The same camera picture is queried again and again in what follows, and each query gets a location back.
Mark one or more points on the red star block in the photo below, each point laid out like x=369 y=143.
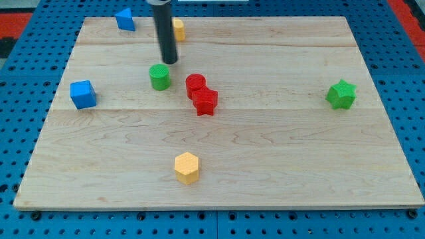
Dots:
x=205 y=101

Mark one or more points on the yellow block behind rod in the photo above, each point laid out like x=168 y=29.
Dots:
x=179 y=29

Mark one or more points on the blue triangle block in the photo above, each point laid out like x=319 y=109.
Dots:
x=124 y=20

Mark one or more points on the wooden board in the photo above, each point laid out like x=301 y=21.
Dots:
x=273 y=143

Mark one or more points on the green cylinder block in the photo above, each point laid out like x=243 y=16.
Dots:
x=159 y=76

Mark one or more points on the blue cube block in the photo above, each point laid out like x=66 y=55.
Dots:
x=82 y=94

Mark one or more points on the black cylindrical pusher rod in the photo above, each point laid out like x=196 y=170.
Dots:
x=162 y=16

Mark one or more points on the red cylinder block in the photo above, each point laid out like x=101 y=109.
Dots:
x=194 y=82

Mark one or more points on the green star block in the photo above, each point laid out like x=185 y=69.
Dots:
x=341 y=95

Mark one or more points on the yellow hexagon block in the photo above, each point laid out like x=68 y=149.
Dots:
x=187 y=168

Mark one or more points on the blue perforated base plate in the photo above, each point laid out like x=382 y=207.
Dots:
x=34 y=67

